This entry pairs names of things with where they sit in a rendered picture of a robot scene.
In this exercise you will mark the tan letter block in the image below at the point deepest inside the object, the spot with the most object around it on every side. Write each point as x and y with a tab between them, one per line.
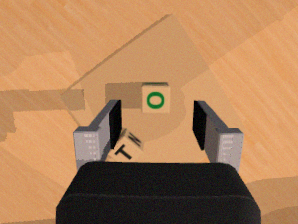
128	147
155	98

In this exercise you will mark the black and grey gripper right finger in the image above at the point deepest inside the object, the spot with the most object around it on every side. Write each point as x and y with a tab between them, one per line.
221	144

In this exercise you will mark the tan flat mat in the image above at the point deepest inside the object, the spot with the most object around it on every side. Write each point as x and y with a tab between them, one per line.
165	53

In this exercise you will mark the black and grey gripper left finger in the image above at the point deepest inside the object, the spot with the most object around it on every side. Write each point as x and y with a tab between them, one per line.
93	142

